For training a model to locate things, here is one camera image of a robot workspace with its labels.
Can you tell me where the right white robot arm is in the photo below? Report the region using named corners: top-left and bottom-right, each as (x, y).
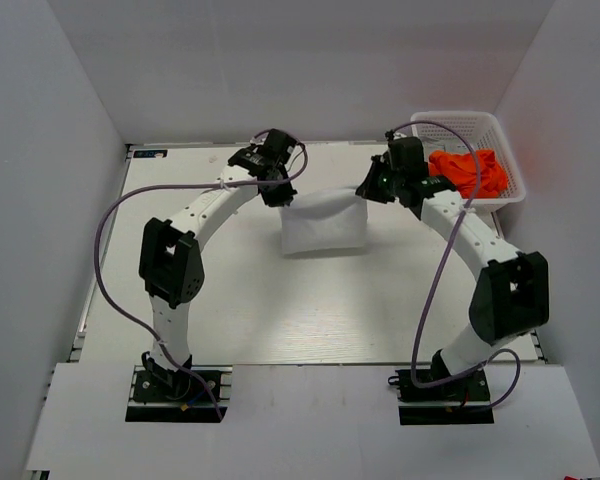
top-left (356, 137), bottom-right (549, 399)

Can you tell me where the orange t shirt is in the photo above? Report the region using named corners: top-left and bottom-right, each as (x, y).
top-left (428, 149), bottom-right (509, 199)

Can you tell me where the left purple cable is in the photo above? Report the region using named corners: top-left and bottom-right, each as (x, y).
top-left (94, 128), bottom-right (310, 421)

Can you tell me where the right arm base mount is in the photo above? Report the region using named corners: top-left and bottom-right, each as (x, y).
top-left (387, 369), bottom-right (494, 426)

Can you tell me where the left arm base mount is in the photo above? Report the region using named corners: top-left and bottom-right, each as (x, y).
top-left (125, 366), bottom-right (233, 424)

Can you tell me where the white plastic basket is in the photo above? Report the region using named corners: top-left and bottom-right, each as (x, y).
top-left (411, 111), bottom-right (526, 213)

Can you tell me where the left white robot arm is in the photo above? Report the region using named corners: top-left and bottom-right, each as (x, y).
top-left (139, 129), bottom-right (304, 399)

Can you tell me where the white t shirt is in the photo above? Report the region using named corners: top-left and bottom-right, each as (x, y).
top-left (279, 186), bottom-right (368, 255)

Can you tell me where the blue table label sticker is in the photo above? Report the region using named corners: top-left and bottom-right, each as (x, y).
top-left (133, 149), bottom-right (168, 159)

